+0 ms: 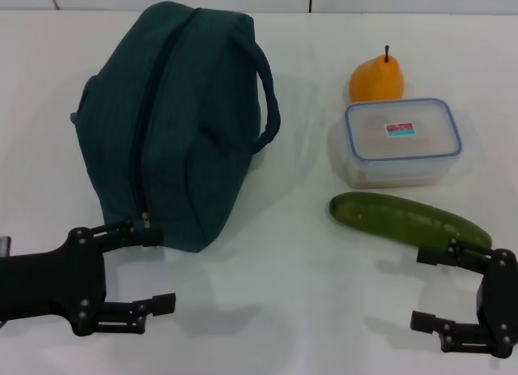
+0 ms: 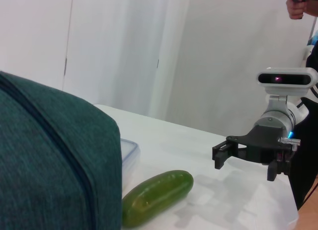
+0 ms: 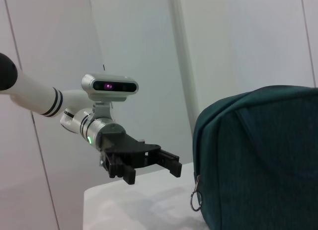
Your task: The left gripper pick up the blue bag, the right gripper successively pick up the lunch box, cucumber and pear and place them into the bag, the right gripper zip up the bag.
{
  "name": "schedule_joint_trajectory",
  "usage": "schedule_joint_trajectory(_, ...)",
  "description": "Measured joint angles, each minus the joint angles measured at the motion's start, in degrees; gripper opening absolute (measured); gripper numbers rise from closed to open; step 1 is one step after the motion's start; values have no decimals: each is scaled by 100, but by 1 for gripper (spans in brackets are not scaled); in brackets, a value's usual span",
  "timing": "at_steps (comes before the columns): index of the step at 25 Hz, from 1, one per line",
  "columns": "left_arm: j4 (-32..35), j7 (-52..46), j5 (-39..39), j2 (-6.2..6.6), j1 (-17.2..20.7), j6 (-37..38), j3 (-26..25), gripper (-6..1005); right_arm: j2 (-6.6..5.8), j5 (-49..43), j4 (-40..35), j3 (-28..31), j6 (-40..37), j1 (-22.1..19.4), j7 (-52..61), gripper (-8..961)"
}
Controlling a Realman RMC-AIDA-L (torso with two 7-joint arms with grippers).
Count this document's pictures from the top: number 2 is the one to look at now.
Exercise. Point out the clear plastic food container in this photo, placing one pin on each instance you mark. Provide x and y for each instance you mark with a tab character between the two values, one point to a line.
129	160

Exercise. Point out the black robot torso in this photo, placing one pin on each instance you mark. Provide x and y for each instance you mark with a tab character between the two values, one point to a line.
305	153

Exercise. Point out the green cucumber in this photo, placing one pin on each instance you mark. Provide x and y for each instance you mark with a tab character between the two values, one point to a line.
159	192

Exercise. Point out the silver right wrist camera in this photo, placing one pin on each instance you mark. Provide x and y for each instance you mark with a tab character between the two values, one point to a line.
280	78

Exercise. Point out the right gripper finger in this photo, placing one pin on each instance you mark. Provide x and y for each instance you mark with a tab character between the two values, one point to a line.
222	154
283	165

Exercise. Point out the bystander hand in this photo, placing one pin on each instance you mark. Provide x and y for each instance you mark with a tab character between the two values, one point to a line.
295	10

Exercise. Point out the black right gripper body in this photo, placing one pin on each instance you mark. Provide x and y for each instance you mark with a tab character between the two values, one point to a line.
261	145

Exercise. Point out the bystander forearm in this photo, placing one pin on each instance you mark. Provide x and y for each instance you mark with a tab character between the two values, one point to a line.
311	9

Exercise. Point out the dark teal insulated lunch bag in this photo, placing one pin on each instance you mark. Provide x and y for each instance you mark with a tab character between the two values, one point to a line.
49	153

